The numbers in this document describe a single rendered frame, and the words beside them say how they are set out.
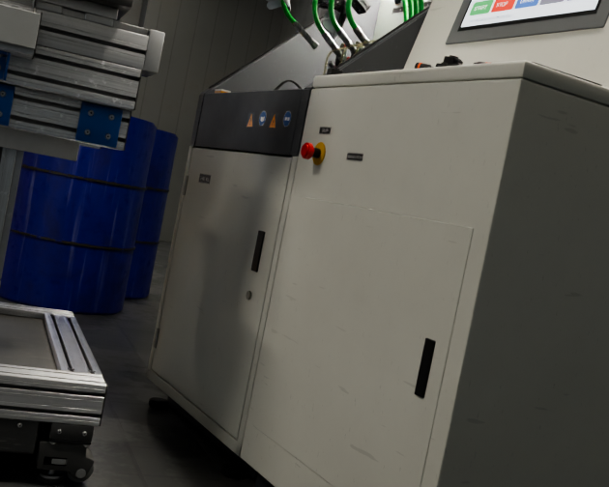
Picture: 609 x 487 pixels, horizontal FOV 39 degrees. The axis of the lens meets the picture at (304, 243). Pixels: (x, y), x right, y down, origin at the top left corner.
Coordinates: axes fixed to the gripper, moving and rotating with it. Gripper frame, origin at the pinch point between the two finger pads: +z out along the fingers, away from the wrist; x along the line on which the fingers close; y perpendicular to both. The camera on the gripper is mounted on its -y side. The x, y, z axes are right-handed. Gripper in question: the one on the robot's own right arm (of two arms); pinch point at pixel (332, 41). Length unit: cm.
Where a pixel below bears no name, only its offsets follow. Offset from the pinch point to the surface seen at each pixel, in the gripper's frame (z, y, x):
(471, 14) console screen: -3, -4, 54
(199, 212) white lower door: 54, 22, -17
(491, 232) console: 45, 22, 105
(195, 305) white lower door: 80, 21, -7
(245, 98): 21.5, 22.1, -0.7
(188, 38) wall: -102, -191, -659
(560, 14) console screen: 0, -3, 83
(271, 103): 23.2, 22.1, 15.9
